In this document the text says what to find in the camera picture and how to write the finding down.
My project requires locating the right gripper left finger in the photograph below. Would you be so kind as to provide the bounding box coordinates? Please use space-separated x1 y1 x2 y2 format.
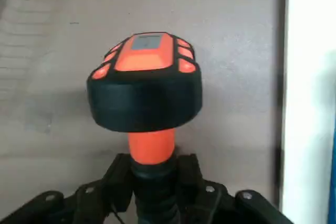
0 153 135 224

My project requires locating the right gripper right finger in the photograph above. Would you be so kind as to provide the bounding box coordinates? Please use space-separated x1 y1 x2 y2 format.
177 153 293 224

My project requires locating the orange black barcode scanner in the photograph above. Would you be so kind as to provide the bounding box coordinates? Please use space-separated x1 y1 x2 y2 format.
86 31 204 224

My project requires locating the blue Oreo cookie box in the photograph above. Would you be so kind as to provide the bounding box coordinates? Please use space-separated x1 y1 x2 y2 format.
324 48 336 224

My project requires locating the white rectangular tray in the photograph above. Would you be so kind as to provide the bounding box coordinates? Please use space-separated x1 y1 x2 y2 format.
279 0 336 224

